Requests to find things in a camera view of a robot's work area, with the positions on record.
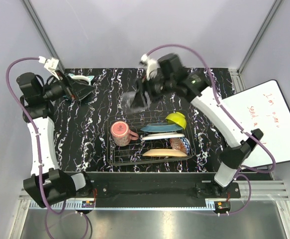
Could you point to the white dry-erase board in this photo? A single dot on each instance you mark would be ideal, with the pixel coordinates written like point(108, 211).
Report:
point(264, 107)

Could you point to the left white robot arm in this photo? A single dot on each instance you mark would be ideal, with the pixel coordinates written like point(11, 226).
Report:
point(48, 184)

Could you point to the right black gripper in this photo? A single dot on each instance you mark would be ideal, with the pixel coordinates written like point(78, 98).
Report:
point(141, 100)

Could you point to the black marble pattern mat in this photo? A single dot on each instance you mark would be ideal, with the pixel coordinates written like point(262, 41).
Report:
point(81, 129)

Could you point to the yellow-green bowl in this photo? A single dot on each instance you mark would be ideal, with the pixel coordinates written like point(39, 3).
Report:
point(177, 118)

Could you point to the pink cup brown lid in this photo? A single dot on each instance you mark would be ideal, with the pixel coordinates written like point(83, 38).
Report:
point(121, 133)

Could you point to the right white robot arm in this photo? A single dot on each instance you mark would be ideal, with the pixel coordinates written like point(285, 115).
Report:
point(202, 96)

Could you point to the wire dish rack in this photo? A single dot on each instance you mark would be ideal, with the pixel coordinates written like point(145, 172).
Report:
point(132, 154)

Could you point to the red patterned bowl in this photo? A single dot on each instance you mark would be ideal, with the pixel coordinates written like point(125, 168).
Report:
point(182, 144)

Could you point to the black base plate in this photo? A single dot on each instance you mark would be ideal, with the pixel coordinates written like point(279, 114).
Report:
point(197, 184)

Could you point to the teal scalloped plate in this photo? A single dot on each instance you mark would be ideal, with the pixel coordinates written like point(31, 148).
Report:
point(161, 127)

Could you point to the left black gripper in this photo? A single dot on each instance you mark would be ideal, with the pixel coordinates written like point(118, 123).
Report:
point(73, 90)

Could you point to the teal cat-ear headphones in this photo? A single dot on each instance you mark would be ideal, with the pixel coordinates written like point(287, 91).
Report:
point(88, 79)

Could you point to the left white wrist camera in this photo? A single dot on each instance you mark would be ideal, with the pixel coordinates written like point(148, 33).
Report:
point(50, 65)

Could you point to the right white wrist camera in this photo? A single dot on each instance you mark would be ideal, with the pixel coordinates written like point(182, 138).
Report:
point(151, 66)

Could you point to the orange floral plate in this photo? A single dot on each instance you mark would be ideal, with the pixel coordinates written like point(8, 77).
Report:
point(164, 153)

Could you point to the white watermelon pattern plate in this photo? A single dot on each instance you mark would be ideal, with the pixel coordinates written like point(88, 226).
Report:
point(166, 135)

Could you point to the clear glass cup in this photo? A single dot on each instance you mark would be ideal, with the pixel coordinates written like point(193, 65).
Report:
point(127, 99)

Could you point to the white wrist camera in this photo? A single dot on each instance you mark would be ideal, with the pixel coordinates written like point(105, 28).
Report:
point(50, 65)
point(151, 66)

